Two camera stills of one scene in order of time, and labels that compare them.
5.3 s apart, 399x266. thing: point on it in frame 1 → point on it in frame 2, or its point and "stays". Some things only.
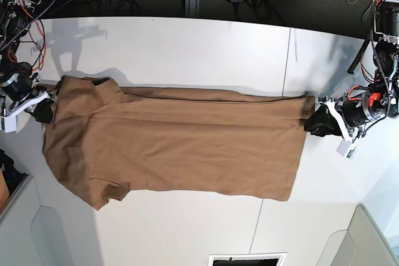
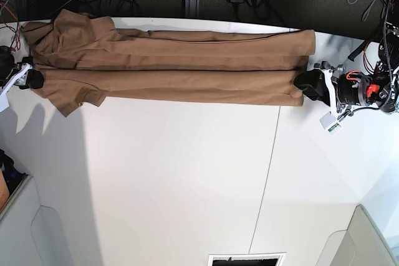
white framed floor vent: [260, 259] stays
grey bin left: [30, 233] stays
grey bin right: [363, 243] stays
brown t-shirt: [105, 141] → [85, 60]
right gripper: [361, 106] → [345, 90]
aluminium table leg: [192, 1] stays
